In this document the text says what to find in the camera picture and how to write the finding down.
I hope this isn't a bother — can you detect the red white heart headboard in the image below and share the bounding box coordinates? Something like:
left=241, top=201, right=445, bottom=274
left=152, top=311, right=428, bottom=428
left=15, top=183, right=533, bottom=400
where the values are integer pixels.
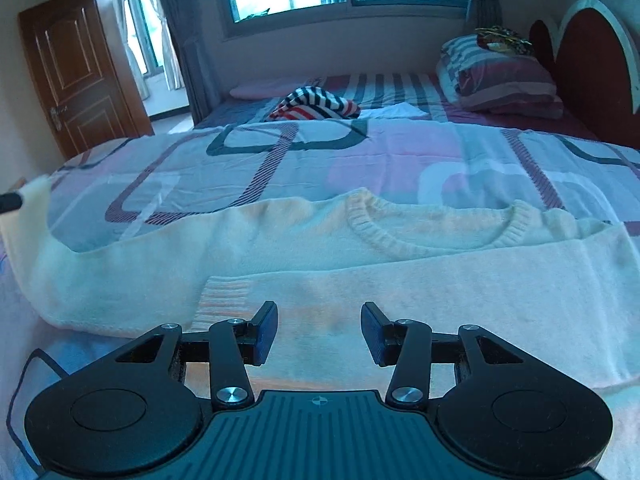
left=528, top=0, right=639, bottom=148

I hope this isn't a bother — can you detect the striped bed sheet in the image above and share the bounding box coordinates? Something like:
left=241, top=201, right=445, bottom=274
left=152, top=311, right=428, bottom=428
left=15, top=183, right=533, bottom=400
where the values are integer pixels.
left=195, top=73, right=596, bottom=140

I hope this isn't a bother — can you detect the grey curtain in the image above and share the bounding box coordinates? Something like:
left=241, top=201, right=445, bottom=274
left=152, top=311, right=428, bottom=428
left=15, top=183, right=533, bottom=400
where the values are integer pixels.
left=160, top=0, right=221, bottom=125

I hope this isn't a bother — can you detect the patterned pastel bed quilt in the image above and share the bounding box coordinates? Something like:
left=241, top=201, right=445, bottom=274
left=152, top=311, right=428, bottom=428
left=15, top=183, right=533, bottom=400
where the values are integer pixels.
left=1, top=119, right=639, bottom=479

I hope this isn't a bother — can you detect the striped purple pillow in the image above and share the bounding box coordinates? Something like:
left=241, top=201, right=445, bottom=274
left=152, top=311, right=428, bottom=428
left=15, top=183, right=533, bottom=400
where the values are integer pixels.
left=436, top=35, right=564, bottom=119

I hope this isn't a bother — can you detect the dark patterned item on pillow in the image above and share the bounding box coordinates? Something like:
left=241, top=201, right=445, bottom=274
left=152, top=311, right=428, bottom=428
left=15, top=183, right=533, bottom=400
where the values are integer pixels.
left=475, top=26, right=535, bottom=56

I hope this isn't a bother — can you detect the red white blue striped garment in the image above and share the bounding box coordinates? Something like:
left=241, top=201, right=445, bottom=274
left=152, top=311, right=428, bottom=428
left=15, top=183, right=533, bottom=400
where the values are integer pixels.
left=268, top=86, right=360, bottom=122

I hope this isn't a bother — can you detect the brown wooden door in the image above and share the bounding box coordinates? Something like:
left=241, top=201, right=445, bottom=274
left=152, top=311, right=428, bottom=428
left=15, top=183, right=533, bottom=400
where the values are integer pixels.
left=18, top=0, right=153, bottom=159

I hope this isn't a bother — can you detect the cream knitted sweater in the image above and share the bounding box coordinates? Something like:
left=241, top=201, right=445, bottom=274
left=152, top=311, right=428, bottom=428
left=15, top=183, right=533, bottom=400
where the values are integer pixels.
left=1, top=178, right=639, bottom=388

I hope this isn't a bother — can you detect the white folded cloth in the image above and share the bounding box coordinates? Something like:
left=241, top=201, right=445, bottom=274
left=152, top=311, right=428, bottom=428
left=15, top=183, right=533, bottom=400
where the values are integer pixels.
left=359, top=102, right=431, bottom=119

